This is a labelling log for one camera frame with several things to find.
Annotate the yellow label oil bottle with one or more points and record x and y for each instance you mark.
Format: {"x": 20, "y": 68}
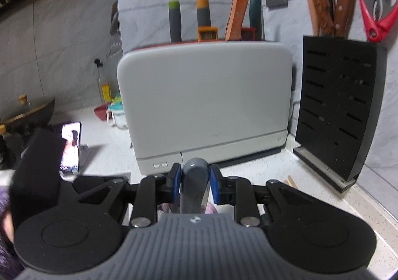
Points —
{"x": 104, "y": 87}

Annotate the white mug with teal lid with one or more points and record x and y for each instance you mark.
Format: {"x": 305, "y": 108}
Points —
{"x": 118, "y": 116}

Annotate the pink mesh utensil cup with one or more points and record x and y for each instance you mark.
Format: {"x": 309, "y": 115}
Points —
{"x": 164, "y": 209}

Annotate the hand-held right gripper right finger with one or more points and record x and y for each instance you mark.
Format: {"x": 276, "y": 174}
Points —
{"x": 215, "y": 183}

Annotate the hanging metal utensil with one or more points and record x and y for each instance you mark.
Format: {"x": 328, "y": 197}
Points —
{"x": 114, "y": 19}

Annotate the red board tab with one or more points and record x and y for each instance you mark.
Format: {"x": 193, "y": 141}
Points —
{"x": 247, "y": 33}

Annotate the red kitchen scissors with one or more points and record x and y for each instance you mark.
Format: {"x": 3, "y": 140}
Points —
{"x": 377, "y": 26}

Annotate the smartphone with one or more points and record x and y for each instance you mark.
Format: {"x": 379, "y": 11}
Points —
{"x": 71, "y": 149}

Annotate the black wok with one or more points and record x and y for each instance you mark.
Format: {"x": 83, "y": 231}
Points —
{"x": 28, "y": 118}

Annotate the orange board tab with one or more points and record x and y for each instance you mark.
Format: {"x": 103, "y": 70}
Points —
{"x": 207, "y": 34}

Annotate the small red cup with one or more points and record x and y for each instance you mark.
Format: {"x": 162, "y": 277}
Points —
{"x": 101, "y": 113}

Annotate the person's left forearm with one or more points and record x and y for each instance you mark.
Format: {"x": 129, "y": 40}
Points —
{"x": 3, "y": 202}

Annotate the black slotted knife block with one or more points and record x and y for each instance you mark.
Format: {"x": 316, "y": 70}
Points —
{"x": 335, "y": 112}

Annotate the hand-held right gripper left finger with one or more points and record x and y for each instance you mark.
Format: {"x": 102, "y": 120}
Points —
{"x": 176, "y": 180}

